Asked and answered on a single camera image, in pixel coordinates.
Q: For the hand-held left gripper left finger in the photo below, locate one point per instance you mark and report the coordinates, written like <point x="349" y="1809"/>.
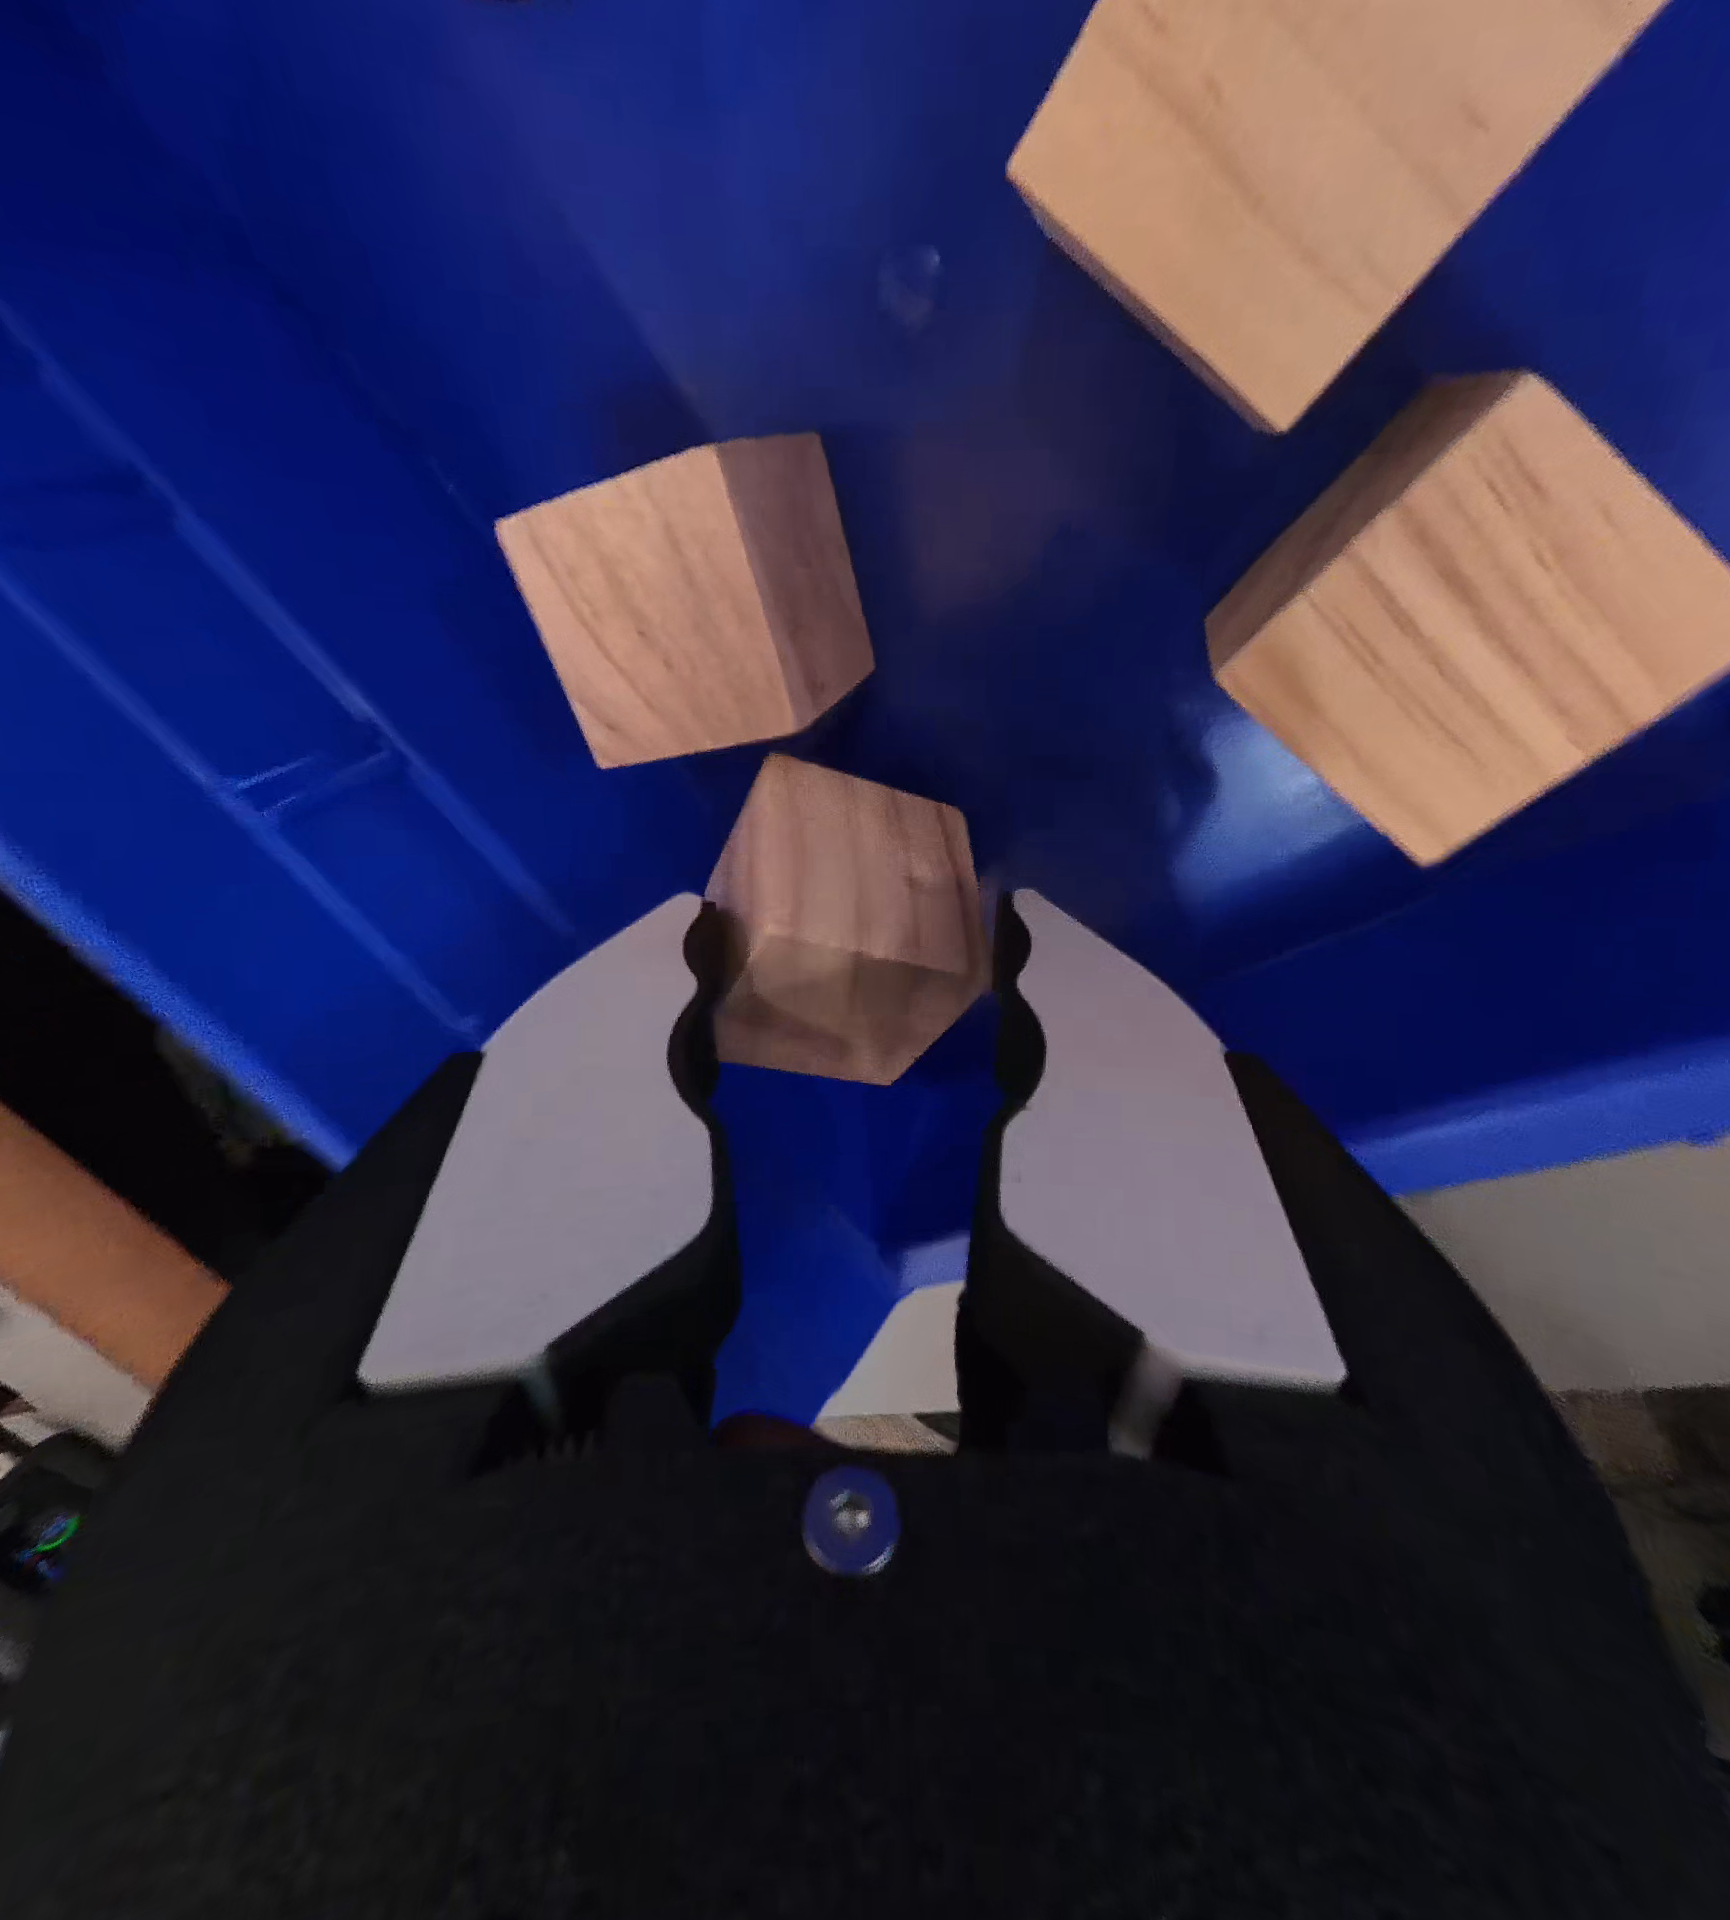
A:
<point x="551" y="1201"/>

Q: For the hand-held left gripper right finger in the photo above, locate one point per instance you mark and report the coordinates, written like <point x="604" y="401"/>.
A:
<point x="1165" y="1201"/>

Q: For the wooden cube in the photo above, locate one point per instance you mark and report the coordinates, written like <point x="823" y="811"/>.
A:
<point x="1301" y="165"/>
<point x="851" y="900"/>
<point x="671" y="600"/>
<point x="1480" y="615"/>

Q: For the blue plastic bin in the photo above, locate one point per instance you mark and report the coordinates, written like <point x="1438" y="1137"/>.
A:
<point x="281" y="450"/>

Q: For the wooden desk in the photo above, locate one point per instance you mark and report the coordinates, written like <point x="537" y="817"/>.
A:
<point x="41" y="1185"/>

